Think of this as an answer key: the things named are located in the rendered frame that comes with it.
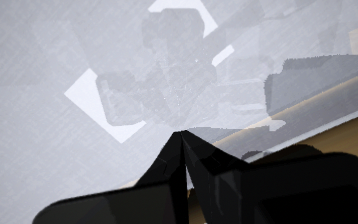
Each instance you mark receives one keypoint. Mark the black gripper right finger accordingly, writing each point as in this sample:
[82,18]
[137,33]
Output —
[228,188]

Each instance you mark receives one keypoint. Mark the long scraper with wooden handle and dark grey blade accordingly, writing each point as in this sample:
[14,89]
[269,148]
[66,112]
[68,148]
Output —
[340,138]

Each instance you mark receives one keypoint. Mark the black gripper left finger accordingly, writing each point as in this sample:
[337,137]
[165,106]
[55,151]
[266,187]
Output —
[158,197]

